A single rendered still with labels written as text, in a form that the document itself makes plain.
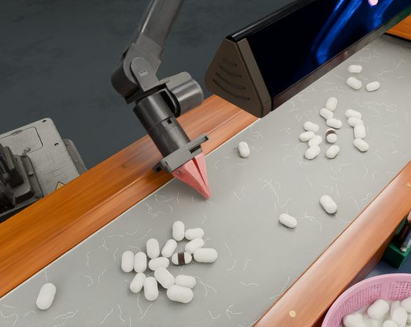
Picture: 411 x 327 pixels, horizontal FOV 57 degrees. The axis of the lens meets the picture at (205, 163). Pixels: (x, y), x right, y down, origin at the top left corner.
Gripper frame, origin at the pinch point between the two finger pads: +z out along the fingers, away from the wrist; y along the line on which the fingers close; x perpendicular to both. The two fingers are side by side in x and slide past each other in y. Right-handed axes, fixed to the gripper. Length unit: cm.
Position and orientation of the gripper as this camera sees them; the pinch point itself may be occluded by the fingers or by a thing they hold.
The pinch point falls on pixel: (206, 193)
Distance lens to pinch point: 67.2
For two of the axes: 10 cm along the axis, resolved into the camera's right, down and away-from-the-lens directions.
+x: -3.7, 2.4, 9.0
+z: 5.5, 8.3, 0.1
